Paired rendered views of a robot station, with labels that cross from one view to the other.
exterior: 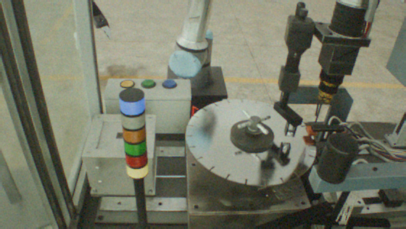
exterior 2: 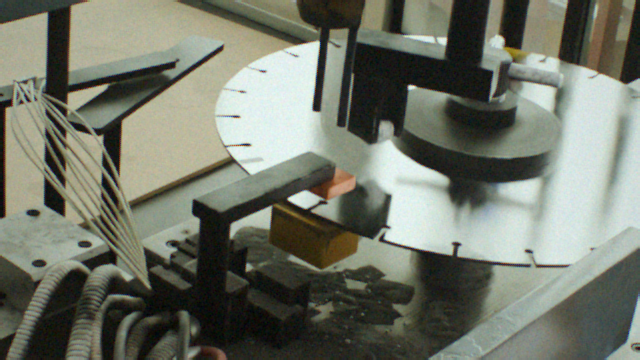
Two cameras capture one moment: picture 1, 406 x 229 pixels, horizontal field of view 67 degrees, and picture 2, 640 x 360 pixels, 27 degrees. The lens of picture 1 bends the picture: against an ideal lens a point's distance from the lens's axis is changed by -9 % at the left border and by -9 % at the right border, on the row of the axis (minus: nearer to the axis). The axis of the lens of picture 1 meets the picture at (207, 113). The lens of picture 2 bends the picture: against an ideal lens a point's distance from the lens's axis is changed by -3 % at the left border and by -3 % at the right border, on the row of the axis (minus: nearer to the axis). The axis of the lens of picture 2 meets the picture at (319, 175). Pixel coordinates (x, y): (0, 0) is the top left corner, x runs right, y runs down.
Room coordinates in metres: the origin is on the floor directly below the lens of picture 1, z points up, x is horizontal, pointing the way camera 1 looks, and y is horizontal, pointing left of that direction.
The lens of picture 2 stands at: (1.13, -0.74, 1.29)
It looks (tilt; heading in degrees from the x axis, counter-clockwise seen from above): 26 degrees down; 135
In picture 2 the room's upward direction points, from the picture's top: 7 degrees clockwise
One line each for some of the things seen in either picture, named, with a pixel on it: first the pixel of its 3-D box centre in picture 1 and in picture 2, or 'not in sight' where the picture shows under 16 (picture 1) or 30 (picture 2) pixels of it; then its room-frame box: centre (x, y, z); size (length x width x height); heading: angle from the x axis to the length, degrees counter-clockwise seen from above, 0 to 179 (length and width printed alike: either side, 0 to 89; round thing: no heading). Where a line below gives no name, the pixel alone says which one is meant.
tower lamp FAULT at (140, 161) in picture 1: (136, 154); not in sight; (0.48, 0.13, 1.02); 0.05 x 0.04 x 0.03; 7
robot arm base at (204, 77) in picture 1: (196, 69); not in sight; (1.25, 0.06, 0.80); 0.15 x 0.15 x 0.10
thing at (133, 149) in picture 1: (135, 143); not in sight; (0.48, 0.13, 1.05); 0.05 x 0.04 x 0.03; 7
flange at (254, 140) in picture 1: (252, 132); (479, 113); (0.65, -0.12, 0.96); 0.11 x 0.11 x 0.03
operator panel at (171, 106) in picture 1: (148, 106); not in sight; (0.92, 0.20, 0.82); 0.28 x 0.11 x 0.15; 97
